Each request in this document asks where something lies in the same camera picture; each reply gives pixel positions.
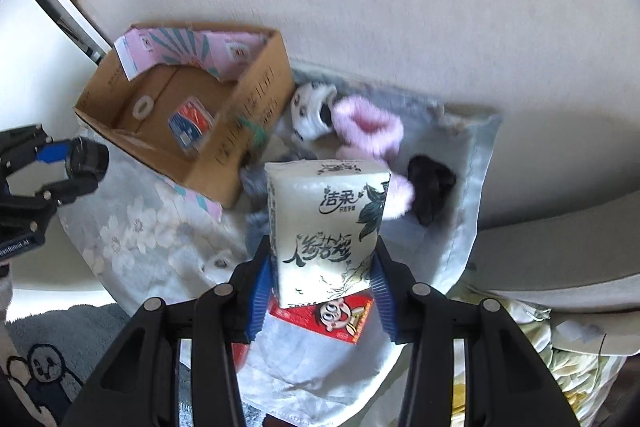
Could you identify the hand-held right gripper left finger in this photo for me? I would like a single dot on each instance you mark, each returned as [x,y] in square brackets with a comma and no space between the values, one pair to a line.
[260,302]

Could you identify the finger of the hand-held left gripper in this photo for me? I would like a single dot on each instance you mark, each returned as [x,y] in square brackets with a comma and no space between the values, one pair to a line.
[50,199]
[52,152]

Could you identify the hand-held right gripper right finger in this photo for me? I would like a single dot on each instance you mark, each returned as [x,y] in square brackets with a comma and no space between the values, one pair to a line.
[382,302]

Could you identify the black cylinder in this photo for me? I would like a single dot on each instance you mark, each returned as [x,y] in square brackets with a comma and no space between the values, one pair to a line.
[87,162]

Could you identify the red snack box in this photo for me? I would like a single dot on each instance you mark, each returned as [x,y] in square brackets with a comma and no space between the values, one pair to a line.
[340,319]

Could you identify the white tissue pack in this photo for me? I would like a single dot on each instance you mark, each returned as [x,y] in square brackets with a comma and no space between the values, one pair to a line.
[320,227]

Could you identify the grey fluffy slipper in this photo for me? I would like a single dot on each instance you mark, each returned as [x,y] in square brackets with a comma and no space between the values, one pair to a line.
[252,182]

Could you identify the black cloth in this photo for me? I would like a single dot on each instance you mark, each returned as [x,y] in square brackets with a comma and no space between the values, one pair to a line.
[430,187]

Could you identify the pink fluffy slipper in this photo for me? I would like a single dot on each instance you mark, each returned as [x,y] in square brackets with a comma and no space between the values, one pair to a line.
[400,197]
[365,122]

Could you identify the cardboard box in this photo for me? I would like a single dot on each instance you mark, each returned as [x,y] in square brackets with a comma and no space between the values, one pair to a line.
[250,117]

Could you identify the pale floral blanket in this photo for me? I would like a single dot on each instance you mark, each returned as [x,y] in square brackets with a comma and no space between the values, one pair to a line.
[140,217]

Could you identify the grey penguin print cloth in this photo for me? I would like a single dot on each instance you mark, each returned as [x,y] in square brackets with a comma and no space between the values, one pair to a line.
[50,332]

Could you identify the small blue red packet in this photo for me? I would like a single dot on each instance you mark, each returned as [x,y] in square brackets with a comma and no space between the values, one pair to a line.
[190,124]

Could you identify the yellow floral bedding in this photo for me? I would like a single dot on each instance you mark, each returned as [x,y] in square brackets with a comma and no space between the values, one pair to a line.
[550,357]

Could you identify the white panda plush slipper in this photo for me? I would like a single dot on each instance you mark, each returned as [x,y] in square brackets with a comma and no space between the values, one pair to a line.
[307,109]

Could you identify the dark window frame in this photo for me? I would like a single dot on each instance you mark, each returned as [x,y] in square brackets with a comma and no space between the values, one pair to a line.
[60,12]

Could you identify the beige padded bed frame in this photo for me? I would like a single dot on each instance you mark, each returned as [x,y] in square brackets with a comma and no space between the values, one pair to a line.
[550,232]

